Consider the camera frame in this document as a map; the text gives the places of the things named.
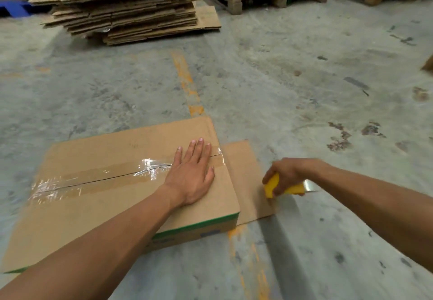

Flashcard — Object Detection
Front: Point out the person's left hand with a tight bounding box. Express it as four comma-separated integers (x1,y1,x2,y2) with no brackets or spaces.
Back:
164,138,216,207

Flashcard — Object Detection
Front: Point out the person's right hand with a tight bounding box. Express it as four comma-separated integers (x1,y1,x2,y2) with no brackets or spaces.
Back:
263,158,321,198

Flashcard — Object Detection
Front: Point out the stack of flattened cardboard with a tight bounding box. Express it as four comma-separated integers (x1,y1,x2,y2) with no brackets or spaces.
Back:
29,0,222,46

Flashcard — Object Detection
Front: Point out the blue plastic pallet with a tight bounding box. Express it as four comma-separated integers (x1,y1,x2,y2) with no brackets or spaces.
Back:
0,0,33,18

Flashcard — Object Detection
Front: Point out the person's right forearm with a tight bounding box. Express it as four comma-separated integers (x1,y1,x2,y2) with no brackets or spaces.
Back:
306,160,433,264

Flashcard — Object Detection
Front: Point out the yellow utility knife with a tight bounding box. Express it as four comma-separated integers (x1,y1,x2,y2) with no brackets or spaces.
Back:
264,173,320,199

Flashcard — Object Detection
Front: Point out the person's left forearm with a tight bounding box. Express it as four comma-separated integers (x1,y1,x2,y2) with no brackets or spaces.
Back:
0,185,186,300

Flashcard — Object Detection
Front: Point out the flat cardboard sheet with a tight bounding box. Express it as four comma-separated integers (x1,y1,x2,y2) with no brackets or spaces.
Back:
223,140,276,226

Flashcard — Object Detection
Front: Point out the taped cardboard box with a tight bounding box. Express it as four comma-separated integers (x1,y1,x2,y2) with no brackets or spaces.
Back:
2,116,241,273

